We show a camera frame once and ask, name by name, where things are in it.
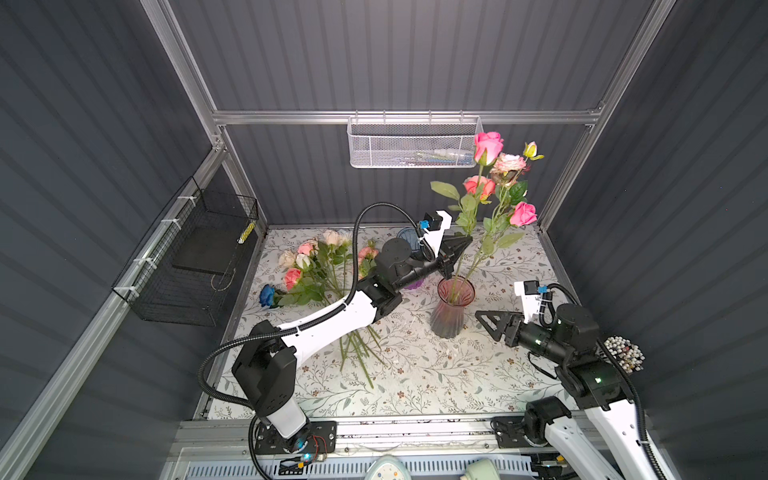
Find hot pink rose stem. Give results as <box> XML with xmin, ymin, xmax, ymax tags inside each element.
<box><xmin>465</xmin><ymin>201</ymin><xmax>538</xmax><ymax>279</ymax></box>

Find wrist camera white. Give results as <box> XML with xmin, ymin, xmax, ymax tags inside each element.
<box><xmin>417</xmin><ymin>210</ymin><xmax>452</xmax><ymax>256</ymax></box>
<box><xmin>514</xmin><ymin>280</ymin><xmax>552</xmax><ymax>323</ymax></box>

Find bunch of artificial flowers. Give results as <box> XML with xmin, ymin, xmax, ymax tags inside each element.
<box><xmin>273</xmin><ymin>230</ymin><xmax>383</xmax><ymax>387</ymax></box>

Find magenta rose long stem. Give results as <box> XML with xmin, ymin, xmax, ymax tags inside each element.
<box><xmin>430</xmin><ymin>132</ymin><xmax>504</xmax><ymax>214</ymax></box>

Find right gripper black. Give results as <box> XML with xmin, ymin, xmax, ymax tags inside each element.
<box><xmin>475</xmin><ymin>307</ymin><xmax>567</xmax><ymax>365</ymax></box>

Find blue artificial flower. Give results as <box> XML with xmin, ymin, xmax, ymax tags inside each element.
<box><xmin>259</xmin><ymin>284</ymin><xmax>276</xmax><ymax>309</ymax></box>

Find pink grey glass vase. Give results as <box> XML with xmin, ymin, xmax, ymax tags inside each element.
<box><xmin>429</xmin><ymin>276</ymin><xmax>476</xmax><ymax>339</ymax></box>

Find black wire basket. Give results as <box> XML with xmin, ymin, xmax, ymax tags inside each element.
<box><xmin>113</xmin><ymin>179</ymin><xmax>260</xmax><ymax>327</ymax></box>

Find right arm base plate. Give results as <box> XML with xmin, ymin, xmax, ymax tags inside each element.
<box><xmin>490</xmin><ymin>416</ymin><xmax>539</xmax><ymax>448</ymax></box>

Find blue purple glass vase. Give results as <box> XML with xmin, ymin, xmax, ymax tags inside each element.
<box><xmin>397</xmin><ymin>227</ymin><xmax>424</xmax><ymax>290</ymax></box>

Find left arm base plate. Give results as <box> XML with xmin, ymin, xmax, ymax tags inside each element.
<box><xmin>254</xmin><ymin>420</ymin><xmax>338</xmax><ymax>455</ymax></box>

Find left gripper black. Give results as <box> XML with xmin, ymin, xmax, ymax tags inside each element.
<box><xmin>391</xmin><ymin>233</ymin><xmax>468</xmax><ymax>296</ymax></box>

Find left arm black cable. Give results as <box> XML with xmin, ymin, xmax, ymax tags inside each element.
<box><xmin>197</xmin><ymin>201</ymin><xmax>421</xmax><ymax>412</ymax></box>

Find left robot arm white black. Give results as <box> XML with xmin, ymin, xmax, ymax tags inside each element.
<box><xmin>232</xmin><ymin>234</ymin><xmax>472</xmax><ymax>443</ymax></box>

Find markers in white basket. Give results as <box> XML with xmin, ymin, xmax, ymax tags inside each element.
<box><xmin>391</xmin><ymin>148</ymin><xmax>474</xmax><ymax>168</ymax></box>

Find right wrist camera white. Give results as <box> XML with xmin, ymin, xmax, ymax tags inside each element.
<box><xmin>514</xmin><ymin>280</ymin><xmax>552</xmax><ymax>323</ymax></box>

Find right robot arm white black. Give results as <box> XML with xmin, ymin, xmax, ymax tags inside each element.
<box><xmin>475</xmin><ymin>303</ymin><xmax>675</xmax><ymax>479</ymax></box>

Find floral patterned table mat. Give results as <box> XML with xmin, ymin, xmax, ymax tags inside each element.
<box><xmin>206</xmin><ymin>224</ymin><xmax>592</xmax><ymax>420</ymax></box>

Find white wire mesh basket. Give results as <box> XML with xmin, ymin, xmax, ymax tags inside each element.
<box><xmin>346</xmin><ymin>116</ymin><xmax>484</xmax><ymax>169</ymax></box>

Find yellow green marker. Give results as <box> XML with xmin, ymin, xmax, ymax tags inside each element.
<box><xmin>237</xmin><ymin>221</ymin><xmax>256</xmax><ymax>245</ymax></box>

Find white vented rail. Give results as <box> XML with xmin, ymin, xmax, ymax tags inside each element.
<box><xmin>174</xmin><ymin>453</ymin><xmax>539</xmax><ymax>479</ymax></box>

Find salmon pink rose stem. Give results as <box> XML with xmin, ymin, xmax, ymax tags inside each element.
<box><xmin>457</xmin><ymin>175</ymin><xmax>496</xmax><ymax>284</ymax></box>

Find bundle of white-tipped sticks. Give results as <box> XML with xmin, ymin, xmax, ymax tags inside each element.
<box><xmin>604</xmin><ymin>336</ymin><xmax>645</xmax><ymax>374</ymax></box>

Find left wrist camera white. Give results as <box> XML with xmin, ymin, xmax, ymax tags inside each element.
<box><xmin>417</xmin><ymin>210</ymin><xmax>452</xmax><ymax>256</ymax></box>

